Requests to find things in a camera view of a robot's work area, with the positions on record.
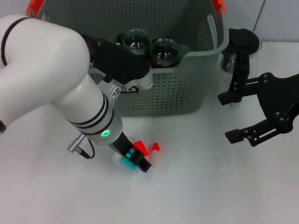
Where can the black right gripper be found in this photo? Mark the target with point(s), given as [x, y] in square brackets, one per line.
[278, 100]

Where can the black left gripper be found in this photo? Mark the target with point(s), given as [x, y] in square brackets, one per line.
[121, 145]

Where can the teal square block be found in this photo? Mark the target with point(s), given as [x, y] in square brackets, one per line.
[127, 163]

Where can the glass teapot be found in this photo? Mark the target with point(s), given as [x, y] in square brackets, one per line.
[164, 64]
[136, 40]

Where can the glass jar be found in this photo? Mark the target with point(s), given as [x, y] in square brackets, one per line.
[164, 49]

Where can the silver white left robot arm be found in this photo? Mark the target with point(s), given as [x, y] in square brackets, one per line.
[46, 70]

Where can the white small block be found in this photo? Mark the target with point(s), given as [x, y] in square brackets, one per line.
[157, 159]

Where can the orange red sloped block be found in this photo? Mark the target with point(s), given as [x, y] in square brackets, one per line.
[142, 147]

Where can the tiny red stud block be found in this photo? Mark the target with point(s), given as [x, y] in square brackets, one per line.
[156, 147]

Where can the grey perforated plastic storage basket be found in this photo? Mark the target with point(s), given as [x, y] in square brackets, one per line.
[175, 93]

